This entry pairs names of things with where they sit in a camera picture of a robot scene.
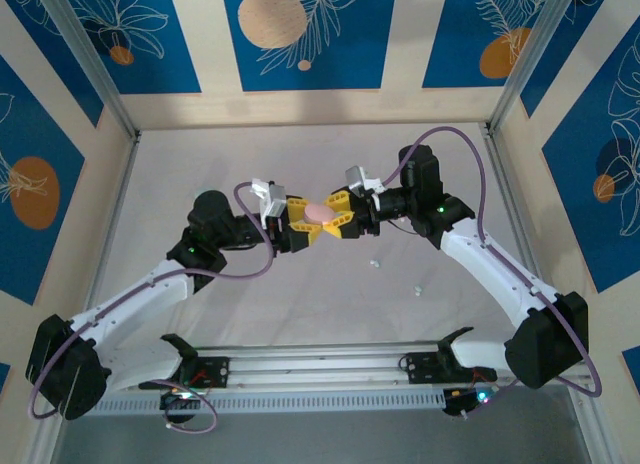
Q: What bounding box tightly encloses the pink earbud charging case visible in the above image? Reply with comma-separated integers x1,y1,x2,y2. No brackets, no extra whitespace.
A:
301,202,335,226

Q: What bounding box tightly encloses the black controller board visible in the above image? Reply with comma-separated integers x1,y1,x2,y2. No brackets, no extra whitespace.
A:
442,386,497,419
158,387,202,426

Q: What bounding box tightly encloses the purple cable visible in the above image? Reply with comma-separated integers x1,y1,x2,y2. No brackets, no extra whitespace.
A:
382,126,603,420
29,181,276,434

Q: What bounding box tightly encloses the aluminium side rail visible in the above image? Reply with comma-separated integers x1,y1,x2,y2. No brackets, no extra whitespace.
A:
480,122,616,464
27,133,144,464

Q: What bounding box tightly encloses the long aluminium base rail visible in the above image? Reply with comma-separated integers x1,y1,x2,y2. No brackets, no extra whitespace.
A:
114,339,589,389

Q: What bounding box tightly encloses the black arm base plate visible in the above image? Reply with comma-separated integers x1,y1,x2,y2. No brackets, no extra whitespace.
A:
399,351,499,386
174,356,232,389

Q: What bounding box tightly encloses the aluminium frame post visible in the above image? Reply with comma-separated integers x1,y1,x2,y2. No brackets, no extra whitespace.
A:
35,0,143,143
483,0,615,135

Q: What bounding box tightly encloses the grey slotted cable duct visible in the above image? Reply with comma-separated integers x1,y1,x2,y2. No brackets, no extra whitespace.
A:
92,391,451,416

